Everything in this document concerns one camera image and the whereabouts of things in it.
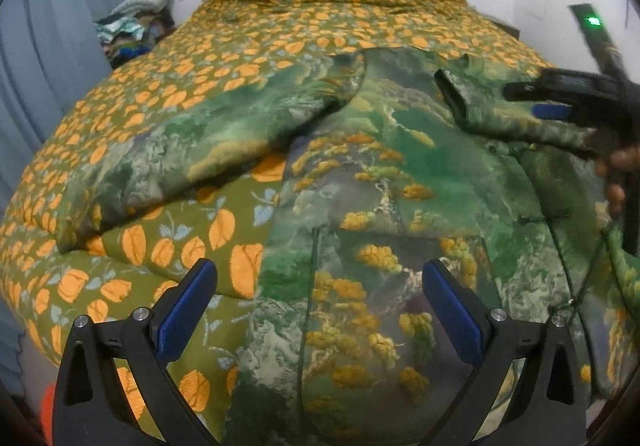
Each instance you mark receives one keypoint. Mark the orange leaf print bedspread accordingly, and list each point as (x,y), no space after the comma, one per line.
(200,91)

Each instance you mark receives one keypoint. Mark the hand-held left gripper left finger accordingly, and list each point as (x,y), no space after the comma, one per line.
(184,308)

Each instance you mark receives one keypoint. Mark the pile of mixed clothes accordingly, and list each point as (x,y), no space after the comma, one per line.
(136,28)

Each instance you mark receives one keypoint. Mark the orange object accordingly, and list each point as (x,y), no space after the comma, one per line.
(47,410)

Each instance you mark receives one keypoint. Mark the person's right hand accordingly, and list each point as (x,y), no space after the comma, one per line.
(616,165)

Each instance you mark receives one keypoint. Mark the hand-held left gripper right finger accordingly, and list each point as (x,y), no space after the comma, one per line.
(454,310)

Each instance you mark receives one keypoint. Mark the green landscape print garment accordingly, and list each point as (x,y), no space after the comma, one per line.
(380,206)

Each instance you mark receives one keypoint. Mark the blue curtain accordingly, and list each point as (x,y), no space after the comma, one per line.
(60,56)

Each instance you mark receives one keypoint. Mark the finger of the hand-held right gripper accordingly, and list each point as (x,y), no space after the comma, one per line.
(551,111)
(560,85)

